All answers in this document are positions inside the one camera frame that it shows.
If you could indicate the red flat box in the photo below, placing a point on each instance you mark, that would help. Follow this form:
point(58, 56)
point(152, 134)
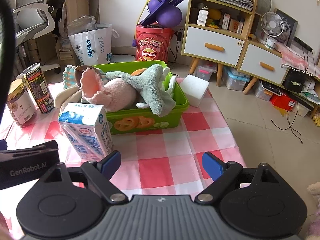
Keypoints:
point(282, 102)

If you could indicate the clear storage box blue lid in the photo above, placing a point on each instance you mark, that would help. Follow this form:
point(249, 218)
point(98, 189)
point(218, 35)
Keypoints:
point(236, 78)

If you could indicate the cream plush toy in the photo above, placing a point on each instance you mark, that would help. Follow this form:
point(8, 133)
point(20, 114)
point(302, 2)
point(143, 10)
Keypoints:
point(63, 96)

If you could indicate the green fuzzy towel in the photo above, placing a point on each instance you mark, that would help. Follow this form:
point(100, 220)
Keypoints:
point(147, 85)

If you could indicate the white shopping bag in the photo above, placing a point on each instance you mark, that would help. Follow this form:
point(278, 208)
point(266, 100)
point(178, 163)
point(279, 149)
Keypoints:
point(92, 45)

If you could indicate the red white checked tablecloth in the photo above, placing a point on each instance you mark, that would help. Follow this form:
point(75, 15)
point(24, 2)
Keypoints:
point(162, 150)

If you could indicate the wooden cabinet white drawers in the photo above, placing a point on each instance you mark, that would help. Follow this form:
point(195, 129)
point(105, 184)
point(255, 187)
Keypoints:
point(212, 45)

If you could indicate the grey white office chair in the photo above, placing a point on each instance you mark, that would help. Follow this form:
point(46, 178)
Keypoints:
point(32, 17)

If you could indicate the white desk fan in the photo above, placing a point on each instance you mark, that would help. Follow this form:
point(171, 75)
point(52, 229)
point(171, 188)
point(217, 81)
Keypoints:
point(271, 22)

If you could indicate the small white box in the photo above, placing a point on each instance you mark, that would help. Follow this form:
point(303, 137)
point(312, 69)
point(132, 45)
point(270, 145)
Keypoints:
point(202, 17)

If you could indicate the pink fuzzy towel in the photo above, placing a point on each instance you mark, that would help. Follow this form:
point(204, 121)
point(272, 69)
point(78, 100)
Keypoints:
point(117, 92)

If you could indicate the teal patterned cloth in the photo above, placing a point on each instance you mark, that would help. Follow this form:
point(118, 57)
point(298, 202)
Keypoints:
point(68, 76)

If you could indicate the green plastic bin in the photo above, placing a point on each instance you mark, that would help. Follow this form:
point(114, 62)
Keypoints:
point(140, 123)

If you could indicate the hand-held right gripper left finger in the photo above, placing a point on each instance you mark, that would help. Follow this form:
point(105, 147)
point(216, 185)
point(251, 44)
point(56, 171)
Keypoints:
point(111, 163)

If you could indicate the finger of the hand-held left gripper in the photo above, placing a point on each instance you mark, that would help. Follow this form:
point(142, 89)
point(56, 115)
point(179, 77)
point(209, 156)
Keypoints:
point(37, 147)

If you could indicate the person's cream fleece garment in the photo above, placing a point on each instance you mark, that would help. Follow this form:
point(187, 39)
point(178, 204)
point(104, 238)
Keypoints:
point(315, 192)

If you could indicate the pink cloth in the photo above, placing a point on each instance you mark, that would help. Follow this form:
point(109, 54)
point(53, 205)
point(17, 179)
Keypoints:
point(300, 55)

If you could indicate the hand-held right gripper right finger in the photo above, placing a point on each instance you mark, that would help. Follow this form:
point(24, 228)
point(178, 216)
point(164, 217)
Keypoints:
point(212, 166)

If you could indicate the small brown plush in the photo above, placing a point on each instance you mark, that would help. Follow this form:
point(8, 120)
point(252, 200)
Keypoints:
point(79, 76)

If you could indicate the blue white milk carton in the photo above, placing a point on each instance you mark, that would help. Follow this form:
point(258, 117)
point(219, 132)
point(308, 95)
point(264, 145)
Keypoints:
point(87, 132)

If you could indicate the white foam block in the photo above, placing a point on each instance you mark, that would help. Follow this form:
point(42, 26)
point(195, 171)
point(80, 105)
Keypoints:
point(195, 90)

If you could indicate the clear jar gold lid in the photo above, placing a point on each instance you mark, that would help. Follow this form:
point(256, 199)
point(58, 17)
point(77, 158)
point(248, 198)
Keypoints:
point(21, 105)

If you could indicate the light wooden desk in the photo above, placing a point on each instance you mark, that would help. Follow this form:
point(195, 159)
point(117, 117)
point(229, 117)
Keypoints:
point(75, 2)

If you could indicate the clear storage box pink latch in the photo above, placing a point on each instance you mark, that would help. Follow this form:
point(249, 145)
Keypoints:
point(205, 72)

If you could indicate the red round bucket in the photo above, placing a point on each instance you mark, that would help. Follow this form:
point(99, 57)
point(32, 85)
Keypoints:
point(152, 45)

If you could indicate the black yellow tall can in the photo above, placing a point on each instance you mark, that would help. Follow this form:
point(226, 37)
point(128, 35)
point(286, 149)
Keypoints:
point(40, 90)

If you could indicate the purple jumping ball toy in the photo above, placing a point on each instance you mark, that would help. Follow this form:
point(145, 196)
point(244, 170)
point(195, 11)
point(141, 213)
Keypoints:
point(170, 15)

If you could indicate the dark picture frame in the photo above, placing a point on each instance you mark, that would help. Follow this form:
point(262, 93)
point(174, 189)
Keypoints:
point(288, 30)

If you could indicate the black wall plug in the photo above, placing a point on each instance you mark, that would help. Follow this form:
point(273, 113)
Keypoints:
point(179, 37)

